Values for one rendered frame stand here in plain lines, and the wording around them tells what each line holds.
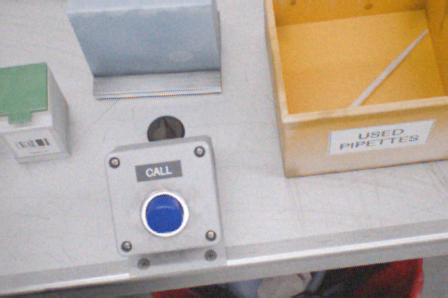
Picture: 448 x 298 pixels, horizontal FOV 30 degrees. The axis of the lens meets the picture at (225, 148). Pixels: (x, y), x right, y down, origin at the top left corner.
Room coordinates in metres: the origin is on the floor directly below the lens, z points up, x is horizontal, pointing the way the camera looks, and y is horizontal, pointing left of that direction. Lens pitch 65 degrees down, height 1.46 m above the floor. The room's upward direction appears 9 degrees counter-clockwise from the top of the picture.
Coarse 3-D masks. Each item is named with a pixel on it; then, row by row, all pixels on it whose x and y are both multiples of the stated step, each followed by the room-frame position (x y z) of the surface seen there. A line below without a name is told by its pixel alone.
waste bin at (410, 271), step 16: (336, 272) 0.36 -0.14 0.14; (352, 272) 0.34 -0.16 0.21; (368, 272) 0.32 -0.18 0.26; (384, 272) 0.28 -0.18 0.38; (400, 272) 0.27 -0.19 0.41; (416, 272) 0.26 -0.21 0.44; (192, 288) 0.33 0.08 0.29; (208, 288) 0.34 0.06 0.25; (224, 288) 0.37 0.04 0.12; (320, 288) 0.35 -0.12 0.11; (352, 288) 0.33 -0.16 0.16; (368, 288) 0.28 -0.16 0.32; (384, 288) 0.27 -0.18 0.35; (400, 288) 0.26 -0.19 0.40; (416, 288) 0.24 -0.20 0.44
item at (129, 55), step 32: (96, 0) 0.35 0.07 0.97; (128, 0) 0.34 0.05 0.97; (160, 0) 0.34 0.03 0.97; (192, 0) 0.34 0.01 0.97; (96, 32) 0.34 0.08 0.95; (128, 32) 0.34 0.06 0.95; (160, 32) 0.33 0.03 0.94; (192, 32) 0.33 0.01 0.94; (96, 64) 0.34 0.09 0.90; (128, 64) 0.34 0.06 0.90; (160, 64) 0.33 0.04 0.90; (192, 64) 0.33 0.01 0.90; (96, 96) 0.33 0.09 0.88; (128, 96) 0.32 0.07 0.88
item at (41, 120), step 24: (0, 72) 0.32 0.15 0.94; (24, 72) 0.32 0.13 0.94; (48, 72) 0.32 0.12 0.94; (0, 96) 0.30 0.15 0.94; (24, 96) 0.30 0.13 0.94; (48, 96) 0.30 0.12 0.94; (0, 120) 0.29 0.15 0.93; (24, 120) 0.28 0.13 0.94; (48, 120) 0.29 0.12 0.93; (24, 144) 0.28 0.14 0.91; (48, 144) 0.28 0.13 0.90
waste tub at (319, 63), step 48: (288, 0) 0.36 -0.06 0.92; (336, 0) 0.36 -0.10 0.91; (384, 0) 0.36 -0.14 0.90; (432, 0) 0.35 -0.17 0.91; (288, 48) 0.34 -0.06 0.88; (336, 48) 0.33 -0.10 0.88; (384, 48) 0.33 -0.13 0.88; (432, 48) 0.32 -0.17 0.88; (288, 96) 0.30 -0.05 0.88; (336, 96) 0.29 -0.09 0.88; (384, 96) 0.29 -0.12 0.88; (432, 96) 0.28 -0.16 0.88; (288, 144) 0.24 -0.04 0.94; (336, 144) 0.23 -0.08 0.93; (384, 144) 0.23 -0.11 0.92; (432, 144) 0.23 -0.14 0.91
